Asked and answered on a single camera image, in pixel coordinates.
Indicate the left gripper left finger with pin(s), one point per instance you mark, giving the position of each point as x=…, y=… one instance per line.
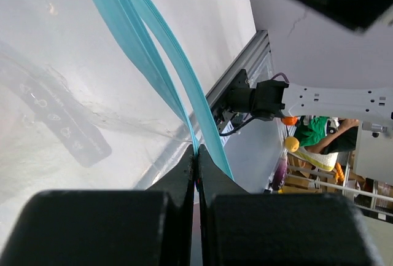
x=108, y=227

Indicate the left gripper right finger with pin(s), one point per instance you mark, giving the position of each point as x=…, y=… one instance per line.
x=240, y=228

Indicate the clear zip top bag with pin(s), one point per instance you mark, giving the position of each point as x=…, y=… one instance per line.
x=94, y=93

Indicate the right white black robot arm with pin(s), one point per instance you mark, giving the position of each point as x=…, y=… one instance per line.
x=337, y=55

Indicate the purple eggplant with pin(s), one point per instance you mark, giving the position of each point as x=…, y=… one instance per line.
x=280, y=173

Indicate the yellow fruit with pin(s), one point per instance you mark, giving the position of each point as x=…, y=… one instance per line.
x=292, y=144

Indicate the orange fruit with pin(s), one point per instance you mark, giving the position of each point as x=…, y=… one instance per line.
x=289, y=121

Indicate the person in green shirt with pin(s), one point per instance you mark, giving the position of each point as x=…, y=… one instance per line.
x=321, y=139

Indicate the aluminium front rail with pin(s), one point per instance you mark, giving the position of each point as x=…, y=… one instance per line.
x=254, y=150

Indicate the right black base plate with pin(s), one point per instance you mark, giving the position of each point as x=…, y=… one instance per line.
x=234, y=99

